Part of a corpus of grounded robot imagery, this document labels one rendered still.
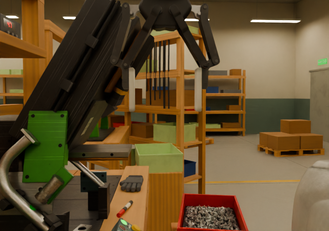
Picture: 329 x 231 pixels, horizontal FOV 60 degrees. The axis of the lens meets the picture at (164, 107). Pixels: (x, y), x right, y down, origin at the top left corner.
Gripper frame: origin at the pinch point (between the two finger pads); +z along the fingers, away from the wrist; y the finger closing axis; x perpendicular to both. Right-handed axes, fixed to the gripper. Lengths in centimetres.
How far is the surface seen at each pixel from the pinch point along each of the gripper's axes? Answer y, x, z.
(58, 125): -30, 39, 8
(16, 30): -57, 70, -26
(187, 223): 10, 50, 44
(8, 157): -42, 34, 17
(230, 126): 253, 896, 102
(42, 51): -54, 88, -21
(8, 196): -41, 31, 27
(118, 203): -16, 63, 41
